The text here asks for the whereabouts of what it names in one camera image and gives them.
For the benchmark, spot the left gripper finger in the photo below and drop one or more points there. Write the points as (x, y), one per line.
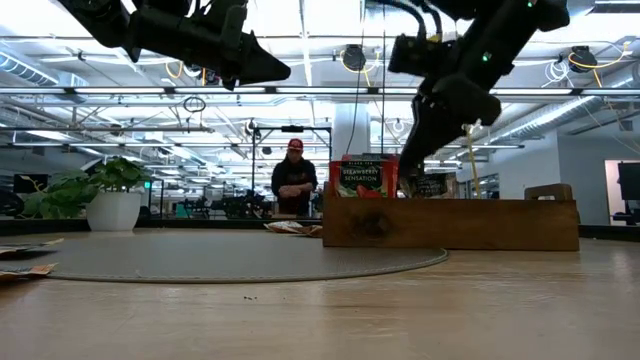
(262, 65)

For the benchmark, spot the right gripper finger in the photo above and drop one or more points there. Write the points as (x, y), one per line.
(415, 160)

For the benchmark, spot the brown tea packet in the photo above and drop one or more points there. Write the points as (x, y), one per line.
(292, 229)
(435, 186)

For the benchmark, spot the red strawberry tea packet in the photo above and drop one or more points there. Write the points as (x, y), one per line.
(362, 177)

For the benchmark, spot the brown wooden compartment tray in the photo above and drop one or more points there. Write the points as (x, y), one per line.
(450, 225)

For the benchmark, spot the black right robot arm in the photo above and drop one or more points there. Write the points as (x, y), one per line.
(500, 35)

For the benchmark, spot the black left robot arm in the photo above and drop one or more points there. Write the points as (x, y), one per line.
(95, 20)

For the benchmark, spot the orange tea packet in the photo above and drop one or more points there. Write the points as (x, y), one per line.
(30, 245)
(25, 271)

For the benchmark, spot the long ceiling light strip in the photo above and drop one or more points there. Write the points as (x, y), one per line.
(325, 90)

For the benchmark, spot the person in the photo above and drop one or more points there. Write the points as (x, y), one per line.
(294, 180)

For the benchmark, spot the green plant in white pot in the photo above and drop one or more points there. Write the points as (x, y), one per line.
(114, 210)

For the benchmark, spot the round grey placemat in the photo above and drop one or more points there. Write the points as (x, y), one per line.
(225, 255)

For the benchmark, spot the black monitor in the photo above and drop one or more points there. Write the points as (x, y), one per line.
(630, 180)
(20, 187)

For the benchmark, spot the black background rig frame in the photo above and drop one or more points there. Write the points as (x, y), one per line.
(292, 128)

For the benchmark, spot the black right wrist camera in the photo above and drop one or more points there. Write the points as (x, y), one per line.
(415, 55)

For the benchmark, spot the black aluminium table frame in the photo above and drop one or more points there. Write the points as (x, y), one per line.
(200, 225)

